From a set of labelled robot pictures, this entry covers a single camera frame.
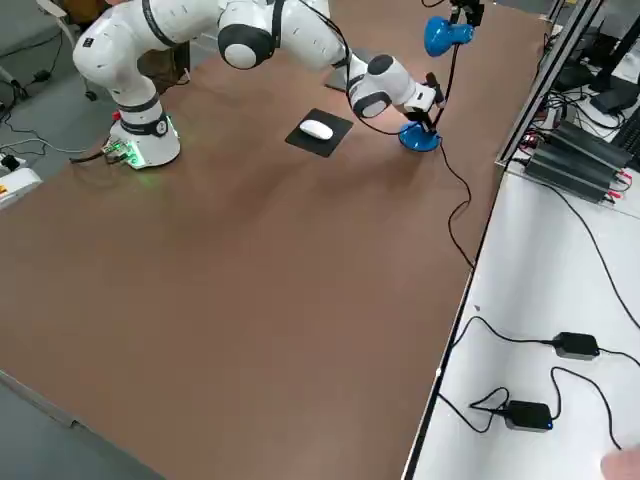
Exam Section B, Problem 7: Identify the blue desk lamp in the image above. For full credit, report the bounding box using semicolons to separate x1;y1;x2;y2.
397;15;477;153

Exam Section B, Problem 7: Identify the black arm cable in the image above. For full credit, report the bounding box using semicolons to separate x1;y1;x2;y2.
297;0;407;137

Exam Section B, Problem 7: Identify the black power adapter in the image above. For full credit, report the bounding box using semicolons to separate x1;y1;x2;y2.
553;331;601;360
503;399;555;433

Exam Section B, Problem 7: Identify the black mouse mat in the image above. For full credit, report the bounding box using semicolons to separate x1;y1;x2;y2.
284;107;355;159

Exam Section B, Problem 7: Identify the white computer mouse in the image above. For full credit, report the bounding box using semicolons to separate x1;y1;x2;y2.
298;119;334;143

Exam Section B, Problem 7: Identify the long black cable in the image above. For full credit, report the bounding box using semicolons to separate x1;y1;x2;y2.
528;177;640;329

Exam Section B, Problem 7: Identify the black lamp cable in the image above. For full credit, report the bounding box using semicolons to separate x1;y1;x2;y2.
437;142;477;270

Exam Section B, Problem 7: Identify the black adapter cable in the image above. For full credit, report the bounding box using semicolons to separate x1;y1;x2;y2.
548;366;625;450
597;347;640;369
436;386;510;435
437;315;557;374

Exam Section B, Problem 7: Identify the aluminium frame post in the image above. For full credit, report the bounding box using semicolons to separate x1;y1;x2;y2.
494;0;597;172

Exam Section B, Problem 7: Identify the black power supply unit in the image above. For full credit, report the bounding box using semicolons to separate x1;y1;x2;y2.
548;118;635;172
523;148;622;205

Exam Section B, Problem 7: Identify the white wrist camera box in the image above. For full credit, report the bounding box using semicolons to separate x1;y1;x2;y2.
424;71;448;109

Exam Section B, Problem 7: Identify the black monitor stand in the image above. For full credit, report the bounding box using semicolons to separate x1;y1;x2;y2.
588;0;640;115

